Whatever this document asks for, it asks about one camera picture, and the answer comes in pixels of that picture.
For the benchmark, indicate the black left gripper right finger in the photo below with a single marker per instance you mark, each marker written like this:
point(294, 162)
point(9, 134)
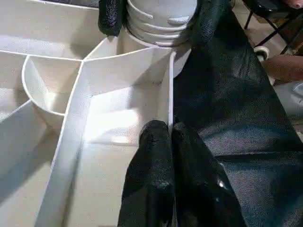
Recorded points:
point(201, 189)

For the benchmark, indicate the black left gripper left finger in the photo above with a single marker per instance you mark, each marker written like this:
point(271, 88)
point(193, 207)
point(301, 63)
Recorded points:
point(151, 177)

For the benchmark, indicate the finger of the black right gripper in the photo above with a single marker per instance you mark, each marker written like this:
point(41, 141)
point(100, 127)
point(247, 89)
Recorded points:
point(111, 16)
point(203, 21)

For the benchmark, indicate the black metal wheeled frame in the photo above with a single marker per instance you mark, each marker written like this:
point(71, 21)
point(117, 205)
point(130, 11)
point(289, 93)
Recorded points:
point(267, 6)

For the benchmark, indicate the white plastic table leg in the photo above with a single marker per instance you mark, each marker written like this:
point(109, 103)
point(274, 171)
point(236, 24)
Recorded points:
point(161, 19)

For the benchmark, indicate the black mat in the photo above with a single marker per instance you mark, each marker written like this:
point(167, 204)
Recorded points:
point(236, 106)

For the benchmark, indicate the white plastic table top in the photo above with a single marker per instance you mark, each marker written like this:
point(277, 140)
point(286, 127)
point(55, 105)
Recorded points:
point(71, 82)

